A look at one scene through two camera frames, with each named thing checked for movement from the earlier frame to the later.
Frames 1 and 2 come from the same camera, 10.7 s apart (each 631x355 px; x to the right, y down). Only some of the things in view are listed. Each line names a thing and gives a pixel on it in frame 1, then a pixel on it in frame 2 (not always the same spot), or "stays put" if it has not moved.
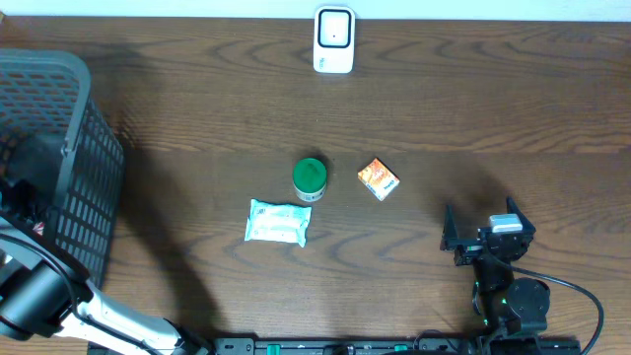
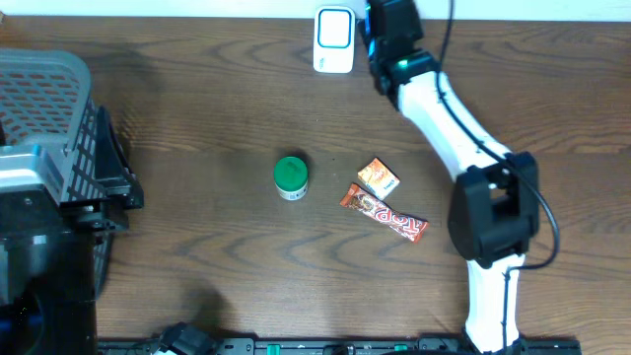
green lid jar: x=310 y=177 → x=291 y=177
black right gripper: x=450 y=241 → x=412 y=19
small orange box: x=379 y=178 stays put
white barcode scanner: x=333 y=39 stays put
